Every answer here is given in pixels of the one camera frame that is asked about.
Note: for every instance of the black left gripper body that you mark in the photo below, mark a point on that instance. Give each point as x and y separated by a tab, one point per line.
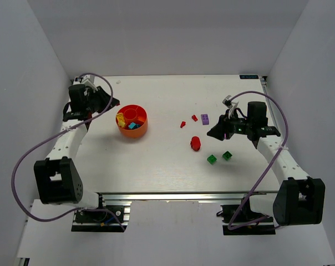
100	97

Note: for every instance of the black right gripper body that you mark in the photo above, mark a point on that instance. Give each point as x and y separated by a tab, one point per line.
226	127

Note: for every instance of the long yellow lego brick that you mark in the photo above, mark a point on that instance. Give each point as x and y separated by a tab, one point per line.
121	120

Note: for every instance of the green lego brick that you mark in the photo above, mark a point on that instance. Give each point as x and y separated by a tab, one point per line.
227	155
212	159

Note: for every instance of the red rounded lego brick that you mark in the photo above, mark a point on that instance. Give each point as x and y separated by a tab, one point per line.
195	143

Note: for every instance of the teal arched lego brick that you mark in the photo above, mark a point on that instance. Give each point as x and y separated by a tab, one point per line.
132	125

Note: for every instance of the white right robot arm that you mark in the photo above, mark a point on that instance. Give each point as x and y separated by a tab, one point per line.
300	198

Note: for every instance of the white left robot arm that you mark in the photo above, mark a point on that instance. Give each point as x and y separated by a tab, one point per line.
57	178

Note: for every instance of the purple lego brick with studs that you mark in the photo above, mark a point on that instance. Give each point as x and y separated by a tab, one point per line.
205	119

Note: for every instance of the orange round divided container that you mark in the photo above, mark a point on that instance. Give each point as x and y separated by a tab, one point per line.
132	121

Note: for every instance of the right blue corner sticker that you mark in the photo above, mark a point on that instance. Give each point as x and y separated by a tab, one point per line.
245	76

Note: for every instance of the white foam board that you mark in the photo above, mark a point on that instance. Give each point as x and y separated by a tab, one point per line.
174	233

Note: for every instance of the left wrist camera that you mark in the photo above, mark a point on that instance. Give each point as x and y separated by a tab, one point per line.
88	80

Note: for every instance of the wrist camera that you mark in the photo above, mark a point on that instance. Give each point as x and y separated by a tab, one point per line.
88	80
231	105

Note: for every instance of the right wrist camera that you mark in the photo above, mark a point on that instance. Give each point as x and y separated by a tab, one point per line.
231	105

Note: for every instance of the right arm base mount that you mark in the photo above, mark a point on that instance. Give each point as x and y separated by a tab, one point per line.
244	223

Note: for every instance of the aluminium table rail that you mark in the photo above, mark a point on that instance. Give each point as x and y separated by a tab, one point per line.
174	196

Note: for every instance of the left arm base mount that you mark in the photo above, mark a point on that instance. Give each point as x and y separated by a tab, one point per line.
114	221

